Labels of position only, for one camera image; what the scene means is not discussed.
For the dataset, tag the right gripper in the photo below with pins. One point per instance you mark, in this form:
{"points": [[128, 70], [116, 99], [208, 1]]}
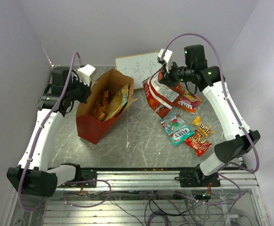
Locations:
{"points": [[167, 78]]}

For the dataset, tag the red snack mix bag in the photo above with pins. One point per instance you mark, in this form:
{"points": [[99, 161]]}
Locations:
{"points": [[198, 142]]}

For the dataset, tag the yellow M&M's bag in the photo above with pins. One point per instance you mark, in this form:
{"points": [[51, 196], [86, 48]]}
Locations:
{"points": [[206, 130]]}

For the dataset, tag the orange kettle chips bag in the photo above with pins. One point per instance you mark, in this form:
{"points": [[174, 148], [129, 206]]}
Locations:
{"points": [[98, 111]]}

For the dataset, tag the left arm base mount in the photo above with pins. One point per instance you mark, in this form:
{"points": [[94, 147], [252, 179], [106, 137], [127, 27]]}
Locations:
{"points": [[86, 174]]}

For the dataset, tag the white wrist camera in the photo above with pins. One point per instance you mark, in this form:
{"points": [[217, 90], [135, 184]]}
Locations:
{"points": [[166, 60], [86, 73]]}

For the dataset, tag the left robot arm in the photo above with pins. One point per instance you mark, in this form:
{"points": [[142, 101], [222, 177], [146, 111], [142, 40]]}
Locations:
{"points": [[32, 175]]}

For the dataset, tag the aluminium rail frame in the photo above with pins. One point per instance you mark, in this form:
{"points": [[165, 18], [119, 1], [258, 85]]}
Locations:
{"points": [[136, 163]]}

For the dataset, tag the small whiteboard yellow frame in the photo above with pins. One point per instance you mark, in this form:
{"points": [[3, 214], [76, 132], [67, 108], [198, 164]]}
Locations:
{"points": [[139, 67]]}

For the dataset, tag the brown teal chips bag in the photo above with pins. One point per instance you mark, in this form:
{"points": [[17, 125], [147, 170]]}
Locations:
{"points": [[117, 103]]}

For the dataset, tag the orange Fox's fruits bag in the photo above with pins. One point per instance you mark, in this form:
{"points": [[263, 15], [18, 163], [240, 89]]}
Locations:
{"points": [[189, 102]]}

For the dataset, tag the red brown paper bag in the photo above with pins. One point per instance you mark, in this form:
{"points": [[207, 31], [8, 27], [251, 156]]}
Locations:
{"points": [[111, 95]]}

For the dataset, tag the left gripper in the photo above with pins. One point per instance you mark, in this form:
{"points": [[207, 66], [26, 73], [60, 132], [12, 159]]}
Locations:
{"points": [[88, 92]]}

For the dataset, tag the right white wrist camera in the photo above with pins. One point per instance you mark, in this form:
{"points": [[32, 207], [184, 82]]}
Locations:
{"points": [[166, 60]]}

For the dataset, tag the red Doritos bag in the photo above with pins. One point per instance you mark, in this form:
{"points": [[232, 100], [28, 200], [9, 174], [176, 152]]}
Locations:
{"points": [[161, 98]]}

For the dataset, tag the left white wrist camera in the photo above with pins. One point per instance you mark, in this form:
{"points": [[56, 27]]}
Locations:
{"points": [[86, 73]]}

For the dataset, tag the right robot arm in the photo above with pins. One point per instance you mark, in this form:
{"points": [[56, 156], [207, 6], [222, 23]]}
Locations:
{"points": [[240, 138]]}

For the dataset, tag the teal Fox's candy bag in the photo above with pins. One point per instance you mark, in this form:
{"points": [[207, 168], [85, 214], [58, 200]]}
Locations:
{"points": [[176, 128]]}

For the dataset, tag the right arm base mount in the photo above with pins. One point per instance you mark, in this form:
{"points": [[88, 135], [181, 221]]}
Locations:
{"points": [[192, 177]]}

